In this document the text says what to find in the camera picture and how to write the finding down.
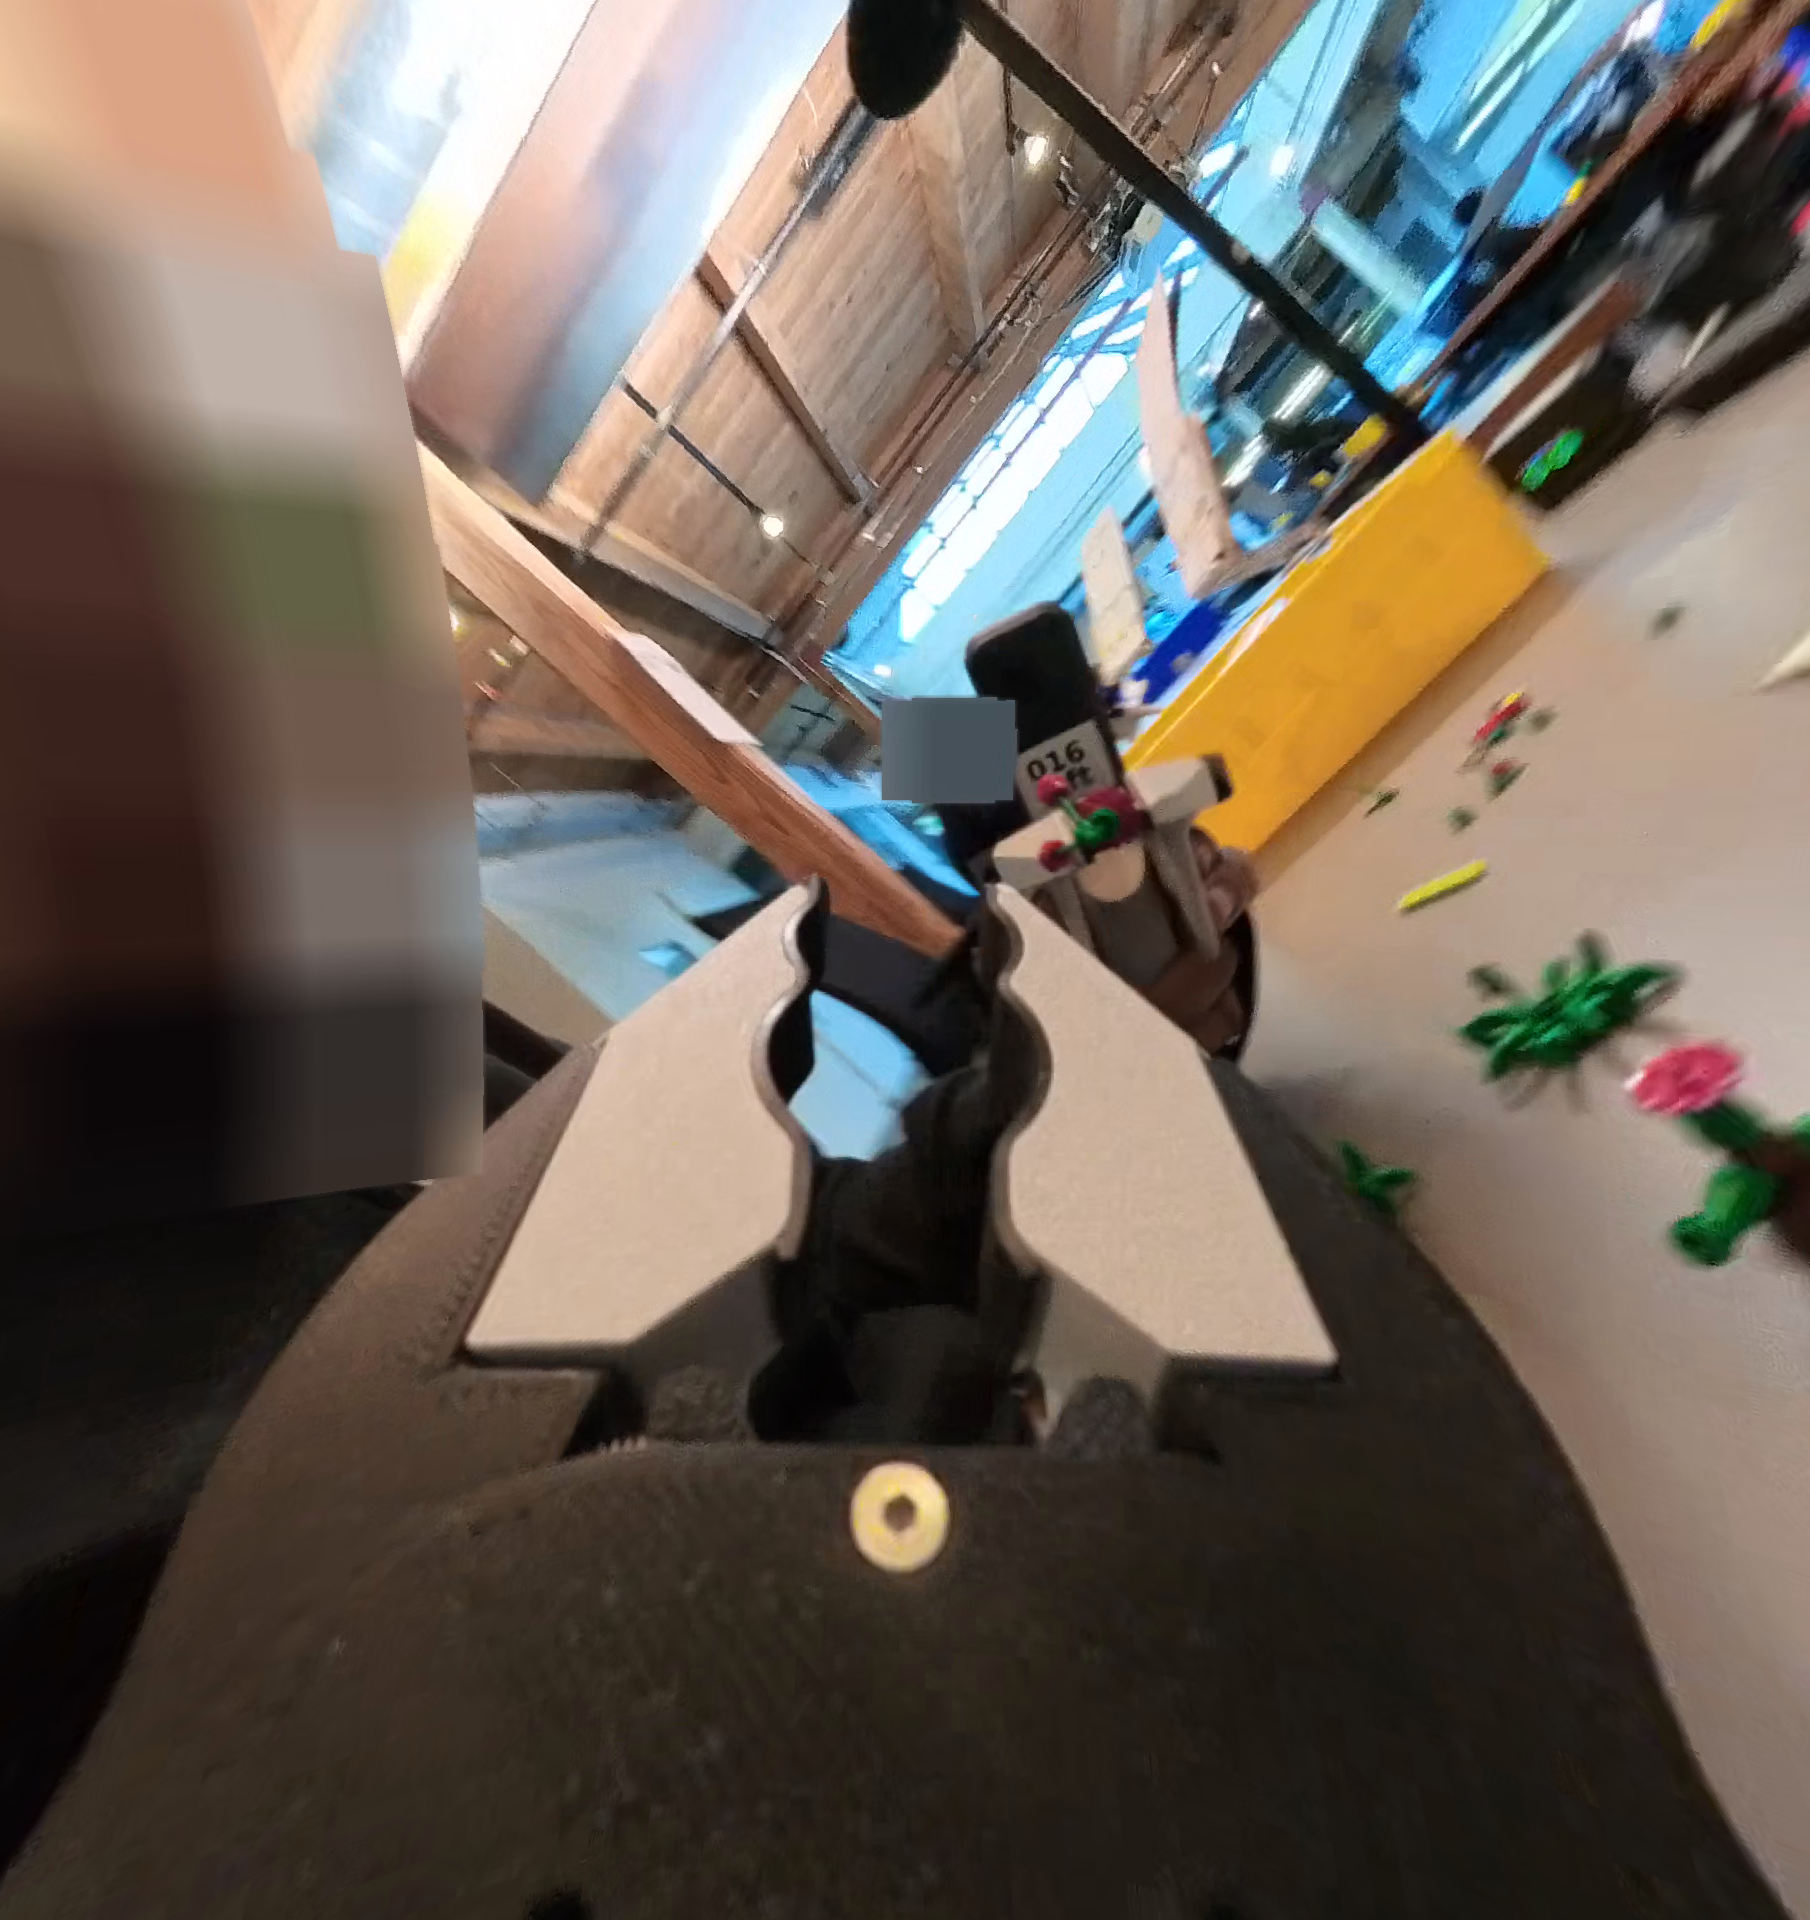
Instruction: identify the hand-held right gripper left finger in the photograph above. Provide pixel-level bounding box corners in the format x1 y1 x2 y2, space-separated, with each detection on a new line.
459 877 831 1371

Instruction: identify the wooden post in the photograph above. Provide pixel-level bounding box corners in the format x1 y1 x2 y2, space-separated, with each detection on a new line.
418 437 970 959

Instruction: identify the black pole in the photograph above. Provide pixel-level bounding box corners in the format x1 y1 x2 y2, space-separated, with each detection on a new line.
843 0 1434 440

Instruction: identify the yellow storage bin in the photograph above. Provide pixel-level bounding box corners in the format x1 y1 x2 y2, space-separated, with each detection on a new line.
1122 430 1550 852

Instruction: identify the white paper notice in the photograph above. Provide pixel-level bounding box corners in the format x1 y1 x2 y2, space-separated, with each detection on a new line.
610 629 762 748

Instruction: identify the green plant with pink flowers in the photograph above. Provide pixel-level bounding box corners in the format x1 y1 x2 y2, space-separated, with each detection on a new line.
1460 928 1687 1089

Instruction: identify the person's black jacket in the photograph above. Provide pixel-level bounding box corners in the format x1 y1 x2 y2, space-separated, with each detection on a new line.
0 1036 1057 1697

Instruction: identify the person's left hand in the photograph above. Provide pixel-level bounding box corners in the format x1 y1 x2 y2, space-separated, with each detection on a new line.
1142 851 1264 1058

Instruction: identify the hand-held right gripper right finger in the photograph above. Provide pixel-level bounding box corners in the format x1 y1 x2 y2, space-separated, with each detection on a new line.
981 886 1337 1445

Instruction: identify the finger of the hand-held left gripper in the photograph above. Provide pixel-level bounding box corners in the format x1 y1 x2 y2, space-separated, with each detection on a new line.
1122 758 1236 964
990 832 1095 949

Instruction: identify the brown-base toy plant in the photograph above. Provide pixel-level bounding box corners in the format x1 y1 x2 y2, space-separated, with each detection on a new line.
1620 1044 1810 1270

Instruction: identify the black charger box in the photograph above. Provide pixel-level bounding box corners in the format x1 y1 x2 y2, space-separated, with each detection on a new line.
1472 344 1651 495

